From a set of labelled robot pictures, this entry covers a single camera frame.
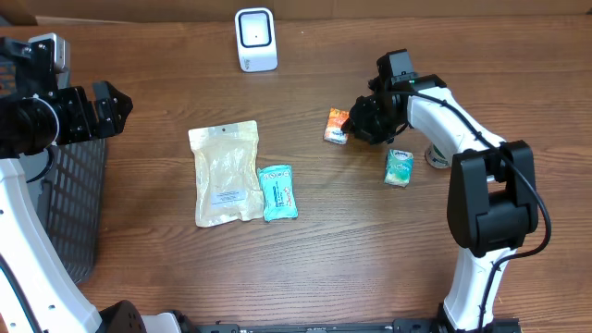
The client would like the cardboard back wall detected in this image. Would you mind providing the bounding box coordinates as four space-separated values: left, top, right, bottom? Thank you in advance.
1 0 591 25

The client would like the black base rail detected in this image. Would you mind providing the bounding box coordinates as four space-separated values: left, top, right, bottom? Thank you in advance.
193 316 524 333

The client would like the beige foil pouch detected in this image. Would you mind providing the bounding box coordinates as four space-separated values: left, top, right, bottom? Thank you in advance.
188 120 264 228

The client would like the grey plastic basket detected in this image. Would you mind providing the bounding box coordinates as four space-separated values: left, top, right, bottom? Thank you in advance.
0 64 107 284

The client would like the orange Kleenex tissue pack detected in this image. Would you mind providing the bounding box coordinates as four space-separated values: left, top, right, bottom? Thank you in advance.
323 107 349 144

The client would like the teal white tissue pack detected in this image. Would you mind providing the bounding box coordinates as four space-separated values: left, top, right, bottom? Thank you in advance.
384 149 414 187

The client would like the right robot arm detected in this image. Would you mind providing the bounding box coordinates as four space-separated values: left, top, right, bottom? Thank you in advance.
342 49 549 332

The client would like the teal wet wipes pack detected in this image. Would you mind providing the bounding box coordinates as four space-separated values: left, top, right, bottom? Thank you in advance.
257 165 299 222

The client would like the green lid jar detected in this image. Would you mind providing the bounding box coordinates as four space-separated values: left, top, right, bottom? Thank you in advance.
425 143 450 169

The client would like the white barcode scanner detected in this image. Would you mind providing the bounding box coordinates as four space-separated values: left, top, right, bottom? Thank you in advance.
234 7 278 73

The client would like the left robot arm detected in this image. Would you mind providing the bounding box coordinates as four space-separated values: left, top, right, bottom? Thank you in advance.
1 33 193 333

